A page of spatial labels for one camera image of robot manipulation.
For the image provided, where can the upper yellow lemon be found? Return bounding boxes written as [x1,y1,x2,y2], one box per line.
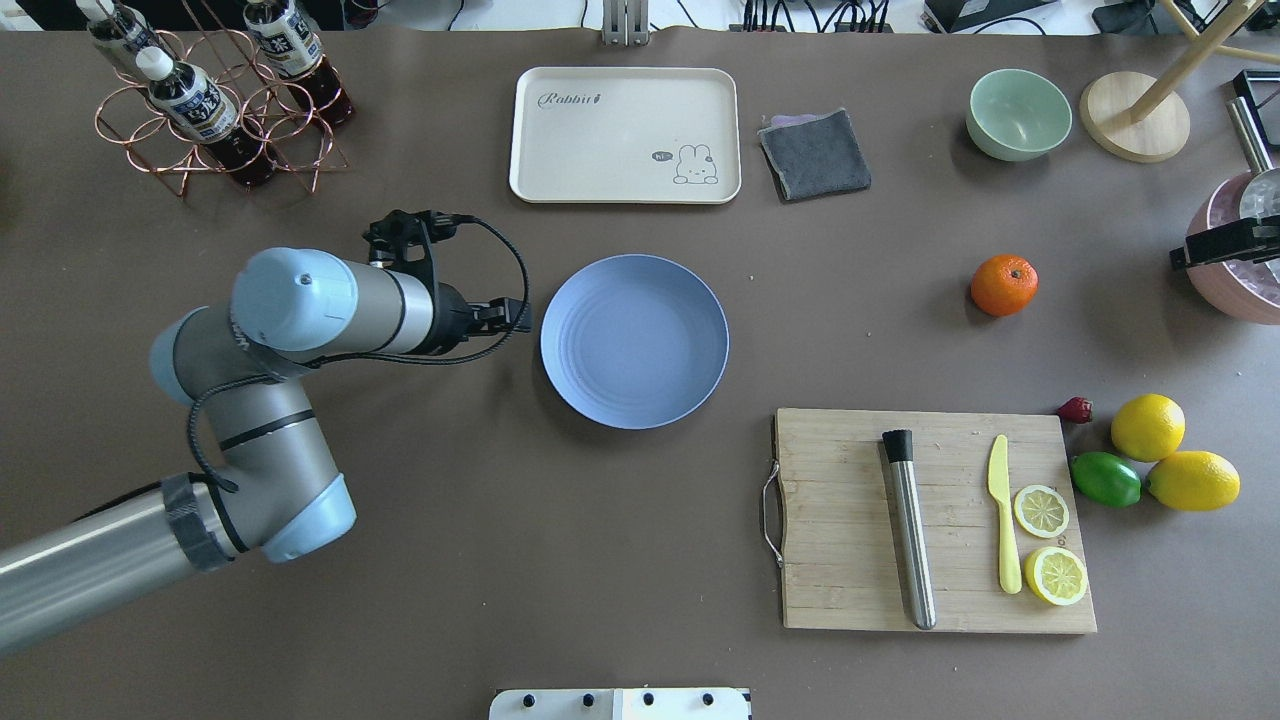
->
[1110,395,1187,462]

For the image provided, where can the yellow lemon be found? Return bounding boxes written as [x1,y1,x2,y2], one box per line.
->
[1146,451,1242,512]
[1110,395,1187,462]

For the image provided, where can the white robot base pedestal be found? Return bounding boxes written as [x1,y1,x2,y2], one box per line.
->
[488,685,753,719]

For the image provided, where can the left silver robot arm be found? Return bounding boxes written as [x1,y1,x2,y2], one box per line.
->
[1,249,531,655]

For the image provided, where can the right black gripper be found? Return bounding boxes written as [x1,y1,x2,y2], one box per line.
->
[1170,215,1279,270]

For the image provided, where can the grey folded cloth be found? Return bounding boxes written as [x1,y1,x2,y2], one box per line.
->
[756,108,873,202]

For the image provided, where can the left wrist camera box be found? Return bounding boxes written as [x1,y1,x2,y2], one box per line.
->
[362,210,466,269]

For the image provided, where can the wooden stand round base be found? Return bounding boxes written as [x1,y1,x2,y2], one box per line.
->
[1078,0,1280,164]

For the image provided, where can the thin lemon slice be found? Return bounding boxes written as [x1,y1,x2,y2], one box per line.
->
[1012,484,1071,539]

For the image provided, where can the yellow plastic knife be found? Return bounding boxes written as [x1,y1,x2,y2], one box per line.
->
[987,434,1023,594]

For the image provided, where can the green lime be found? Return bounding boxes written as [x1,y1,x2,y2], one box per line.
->
[1070,451,1142,509]

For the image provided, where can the lower yellow lemon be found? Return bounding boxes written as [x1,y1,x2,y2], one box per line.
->
[1146,451,1242,512]

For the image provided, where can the lower right tea bottle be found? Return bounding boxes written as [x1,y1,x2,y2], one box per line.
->
[76,0,173,79]

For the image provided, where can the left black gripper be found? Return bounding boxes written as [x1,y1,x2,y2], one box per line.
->
[430,283,532,356]

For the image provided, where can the top tea bottle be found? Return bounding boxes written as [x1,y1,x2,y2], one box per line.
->
[134,46,276,187]

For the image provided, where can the tea bottle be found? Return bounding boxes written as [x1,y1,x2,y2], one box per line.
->
[242,1,355,128]
[134,46,276,187]
[76,0,173,79]

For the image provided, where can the thick lemon half slice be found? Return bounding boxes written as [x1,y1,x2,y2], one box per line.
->
[1023,547,1089,607]

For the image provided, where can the orange tangerine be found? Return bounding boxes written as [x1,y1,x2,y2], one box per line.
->
[969,254,1039,316]

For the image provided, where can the blue plate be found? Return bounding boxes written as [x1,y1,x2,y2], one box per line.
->
[540,254,730,430]

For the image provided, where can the red strawberry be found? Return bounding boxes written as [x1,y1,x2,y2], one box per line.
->
[1055,396,1093,424]

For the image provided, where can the lower left tea bottle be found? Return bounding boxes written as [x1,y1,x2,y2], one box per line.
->
[242,1,355,128]

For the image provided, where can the cream rabbit tray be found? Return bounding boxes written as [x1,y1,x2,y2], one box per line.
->
[508,67,742,205]

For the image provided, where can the copper wire bottle rack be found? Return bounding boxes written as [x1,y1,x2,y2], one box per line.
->
[93,1,351,199]

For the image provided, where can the mint green bowl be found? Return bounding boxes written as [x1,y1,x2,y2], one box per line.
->
[966,68,1074,161]

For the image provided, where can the bamboo cutting board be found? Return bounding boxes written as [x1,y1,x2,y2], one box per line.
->
[773,407,1097,635]

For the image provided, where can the steel cylinder black cap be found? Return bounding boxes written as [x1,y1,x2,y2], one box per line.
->
[882,429,938,632]

